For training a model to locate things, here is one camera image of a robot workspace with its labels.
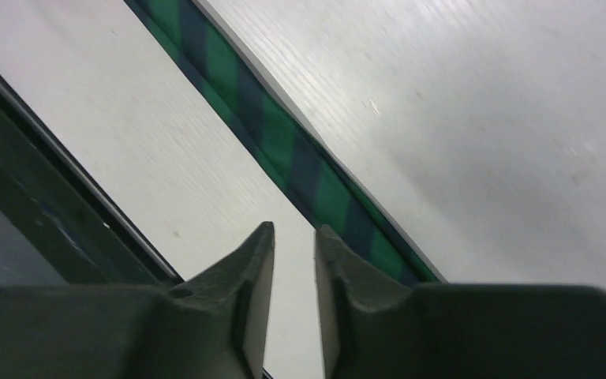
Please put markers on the green navy striped tie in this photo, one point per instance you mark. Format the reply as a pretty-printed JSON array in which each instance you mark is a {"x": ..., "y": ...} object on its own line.
[{"x": 296, "y": 163}]

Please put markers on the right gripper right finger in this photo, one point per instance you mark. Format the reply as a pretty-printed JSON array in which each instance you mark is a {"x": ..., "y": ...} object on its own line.
[{"x": 374, "y": 327}]

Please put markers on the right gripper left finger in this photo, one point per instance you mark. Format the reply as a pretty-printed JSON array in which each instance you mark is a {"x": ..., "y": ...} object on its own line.
[{"x": 212, "y": 326}]

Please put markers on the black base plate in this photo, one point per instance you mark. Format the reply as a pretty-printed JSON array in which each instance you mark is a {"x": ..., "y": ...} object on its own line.
[{"x": 69, "y": 237}]

